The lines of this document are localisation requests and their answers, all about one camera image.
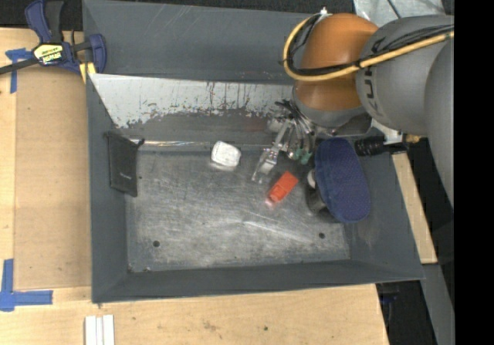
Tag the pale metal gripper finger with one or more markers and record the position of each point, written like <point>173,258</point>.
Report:
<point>268,170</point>
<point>261,164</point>

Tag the orange-red plastic block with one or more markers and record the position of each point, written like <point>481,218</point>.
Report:
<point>282,188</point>

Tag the white crumpled plastic piece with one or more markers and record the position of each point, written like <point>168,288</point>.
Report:
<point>225,155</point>

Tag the black and white round object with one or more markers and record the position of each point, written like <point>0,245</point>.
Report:
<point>315,198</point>

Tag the grey metal bin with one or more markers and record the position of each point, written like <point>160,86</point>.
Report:
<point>216,220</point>

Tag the black cloth pouch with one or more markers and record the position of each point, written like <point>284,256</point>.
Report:
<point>123,166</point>

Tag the black cylinder on white bracket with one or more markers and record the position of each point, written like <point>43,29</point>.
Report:
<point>371,146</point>

